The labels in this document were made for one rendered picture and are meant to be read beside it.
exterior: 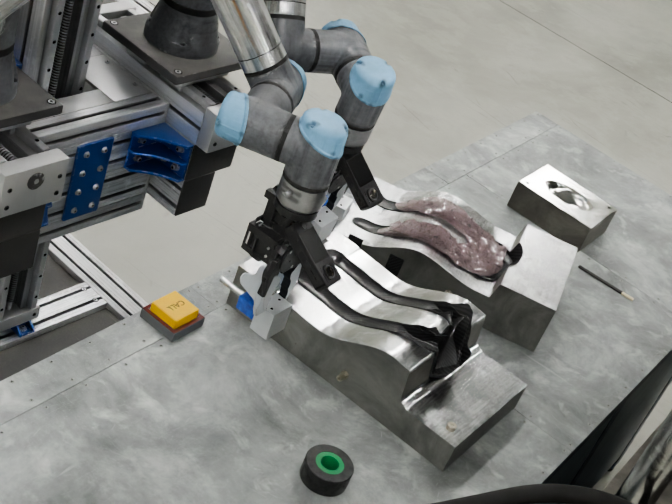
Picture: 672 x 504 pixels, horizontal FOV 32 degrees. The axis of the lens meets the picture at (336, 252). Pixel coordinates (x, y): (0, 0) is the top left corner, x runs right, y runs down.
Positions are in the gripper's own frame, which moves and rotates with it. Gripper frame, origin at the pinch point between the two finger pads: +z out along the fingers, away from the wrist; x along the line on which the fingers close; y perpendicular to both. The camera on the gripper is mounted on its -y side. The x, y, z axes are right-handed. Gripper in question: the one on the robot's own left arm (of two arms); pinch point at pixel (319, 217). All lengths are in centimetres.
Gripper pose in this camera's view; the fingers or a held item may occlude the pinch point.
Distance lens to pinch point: 221.8
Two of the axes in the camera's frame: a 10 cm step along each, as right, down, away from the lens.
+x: -6.2, 4.1, -6.6
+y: -7.1, -6.5, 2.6
